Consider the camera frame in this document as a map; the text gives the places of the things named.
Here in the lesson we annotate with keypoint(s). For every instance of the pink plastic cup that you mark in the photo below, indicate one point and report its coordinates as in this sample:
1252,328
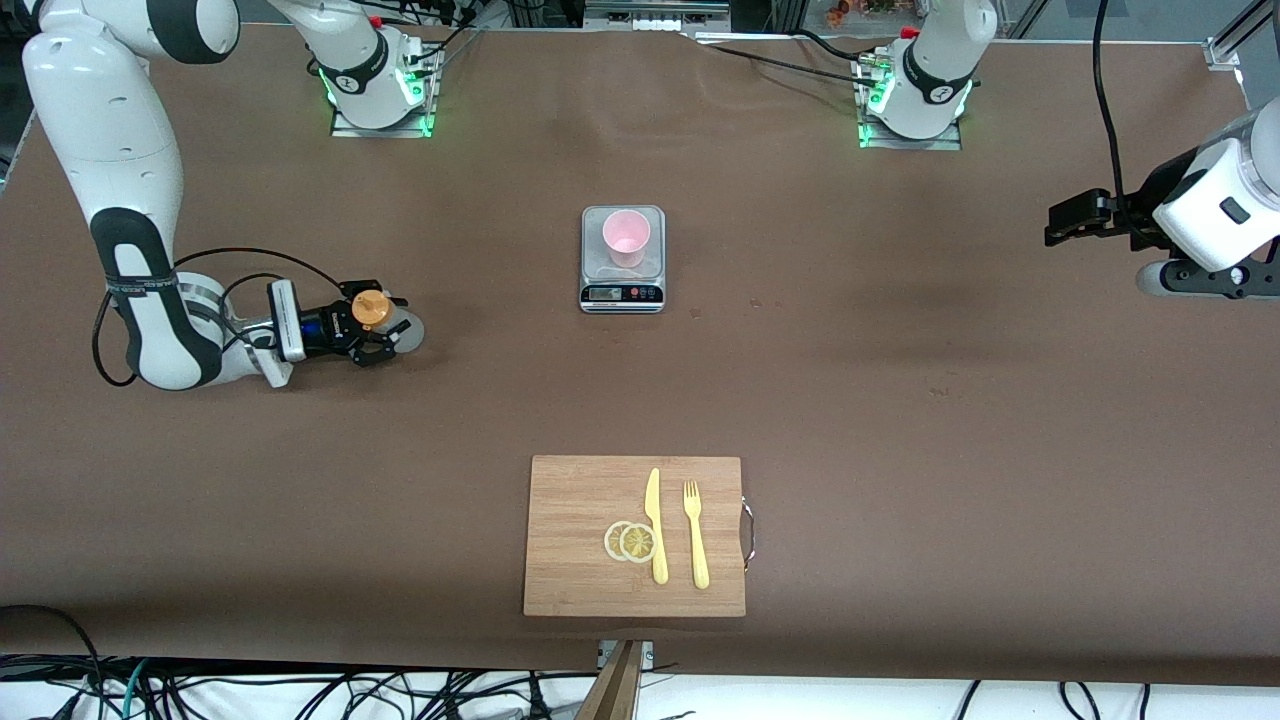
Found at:
625,235

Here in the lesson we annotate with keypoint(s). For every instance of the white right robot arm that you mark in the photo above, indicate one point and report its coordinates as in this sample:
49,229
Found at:
110,120

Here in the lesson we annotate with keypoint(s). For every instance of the small metal bracket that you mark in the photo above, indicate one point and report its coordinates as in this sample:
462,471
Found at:
648,655

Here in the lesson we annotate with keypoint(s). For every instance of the silver digital kitchen scale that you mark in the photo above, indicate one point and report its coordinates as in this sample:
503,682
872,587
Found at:
592,262

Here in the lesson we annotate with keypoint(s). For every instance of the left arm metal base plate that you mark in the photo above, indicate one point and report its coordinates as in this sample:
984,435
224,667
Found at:
940,143

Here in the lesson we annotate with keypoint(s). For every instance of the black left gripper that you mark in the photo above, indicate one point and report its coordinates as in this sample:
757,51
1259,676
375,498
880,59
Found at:
1146,205

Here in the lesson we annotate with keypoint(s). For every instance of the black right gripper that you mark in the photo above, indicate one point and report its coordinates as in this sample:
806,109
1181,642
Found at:
330,328

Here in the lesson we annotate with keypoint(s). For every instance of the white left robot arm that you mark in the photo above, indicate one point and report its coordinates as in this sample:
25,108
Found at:
940,70

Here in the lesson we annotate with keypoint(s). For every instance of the aluminium table corner bracket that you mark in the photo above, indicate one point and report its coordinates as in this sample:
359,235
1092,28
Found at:
1222,55

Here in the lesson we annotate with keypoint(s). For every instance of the yellow plastic knife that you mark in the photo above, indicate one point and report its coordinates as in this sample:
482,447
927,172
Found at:
653,510

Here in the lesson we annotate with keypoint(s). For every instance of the squeeze bottle with orange cap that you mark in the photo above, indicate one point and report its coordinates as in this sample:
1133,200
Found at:
372,310

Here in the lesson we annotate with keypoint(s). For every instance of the yellow plastic fork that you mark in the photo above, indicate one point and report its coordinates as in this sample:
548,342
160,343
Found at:
698,550

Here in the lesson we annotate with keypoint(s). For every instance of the lemon slice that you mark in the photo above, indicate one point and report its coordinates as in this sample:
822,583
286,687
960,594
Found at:
637,543
611,541

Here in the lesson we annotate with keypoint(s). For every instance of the wooden cutting board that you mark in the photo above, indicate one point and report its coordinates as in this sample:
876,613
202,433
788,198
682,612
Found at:
570,560

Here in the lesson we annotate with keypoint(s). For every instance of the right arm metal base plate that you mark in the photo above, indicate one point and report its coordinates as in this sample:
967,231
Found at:
345,128

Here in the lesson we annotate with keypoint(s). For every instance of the wooden post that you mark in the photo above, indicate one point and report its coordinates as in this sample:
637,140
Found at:
615,690

